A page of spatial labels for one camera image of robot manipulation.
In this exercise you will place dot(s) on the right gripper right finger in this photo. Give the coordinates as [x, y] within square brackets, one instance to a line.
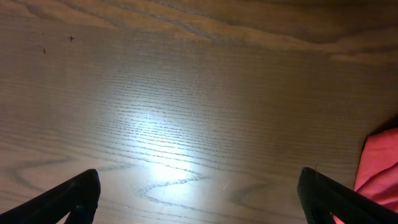
[323, 199]

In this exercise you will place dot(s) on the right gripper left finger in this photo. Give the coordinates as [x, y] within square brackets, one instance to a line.
[76, 199]

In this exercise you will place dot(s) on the red printed shirt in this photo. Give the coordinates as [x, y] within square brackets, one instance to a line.
[376, 178]

